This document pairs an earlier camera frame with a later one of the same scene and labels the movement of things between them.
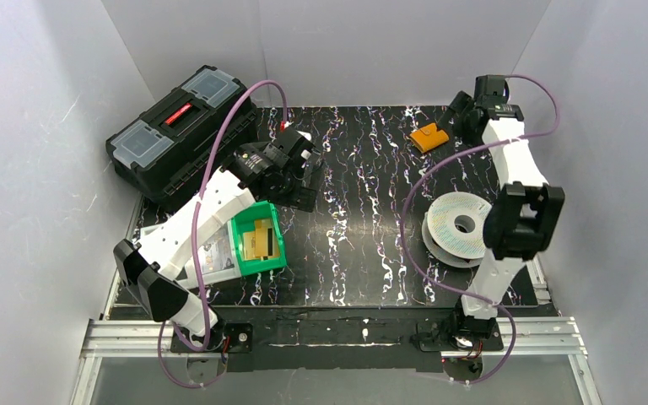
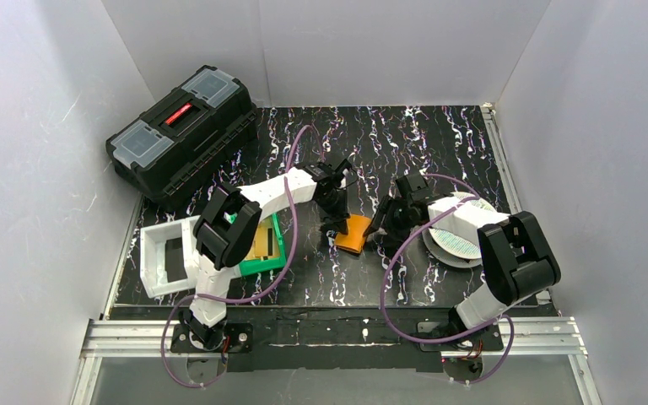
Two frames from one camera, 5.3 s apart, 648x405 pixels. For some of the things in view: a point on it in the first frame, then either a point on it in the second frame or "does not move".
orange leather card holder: x=429 y=137 -> x=353 y=241
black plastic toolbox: x=165 y=154 does not move
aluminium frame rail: x=139 y=337 does not move
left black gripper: x=306 y=182 -> x=332 y=206
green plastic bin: x=244 y=222 does not move
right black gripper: x=457 y=111 -> x=389 y=217
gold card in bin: x=262 y=243 does not move
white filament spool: x=453 y=226 does not move
